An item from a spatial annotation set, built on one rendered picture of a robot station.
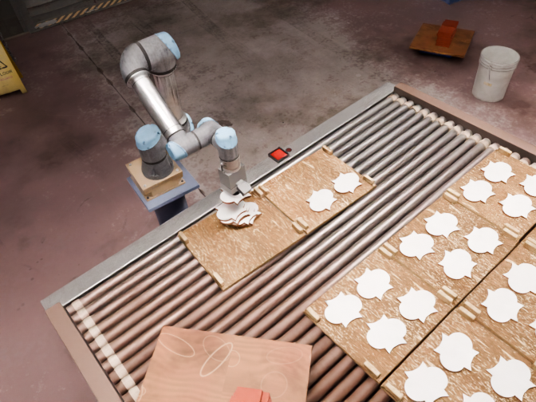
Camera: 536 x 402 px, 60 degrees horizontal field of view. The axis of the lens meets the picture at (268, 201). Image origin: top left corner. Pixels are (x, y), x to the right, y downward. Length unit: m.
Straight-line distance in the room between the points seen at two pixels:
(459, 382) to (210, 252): 1.00
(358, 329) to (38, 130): 3.57
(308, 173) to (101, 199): 1.94
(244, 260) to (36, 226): 2.15
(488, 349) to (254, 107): 3.01
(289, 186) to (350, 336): 0.76
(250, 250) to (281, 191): 0.35
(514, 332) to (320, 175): 1.00
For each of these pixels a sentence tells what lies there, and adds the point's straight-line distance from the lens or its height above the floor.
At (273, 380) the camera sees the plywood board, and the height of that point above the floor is 1.04.
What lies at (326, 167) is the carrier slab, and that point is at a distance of 2.19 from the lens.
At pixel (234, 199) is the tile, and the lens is 1.85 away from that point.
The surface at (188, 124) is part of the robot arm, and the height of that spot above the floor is 1.15.
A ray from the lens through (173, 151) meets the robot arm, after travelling 1.70.
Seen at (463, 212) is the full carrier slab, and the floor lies 0.94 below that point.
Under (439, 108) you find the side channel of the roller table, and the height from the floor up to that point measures 0.95.
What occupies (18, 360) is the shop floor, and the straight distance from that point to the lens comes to 3.11.
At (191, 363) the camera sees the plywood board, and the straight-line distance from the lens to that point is 1.56.
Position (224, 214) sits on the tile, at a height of 1.01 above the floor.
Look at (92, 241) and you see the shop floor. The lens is 3.41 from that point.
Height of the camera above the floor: 2.44
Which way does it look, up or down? 47 degrees down
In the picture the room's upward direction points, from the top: 6 degrees counter-clockwise
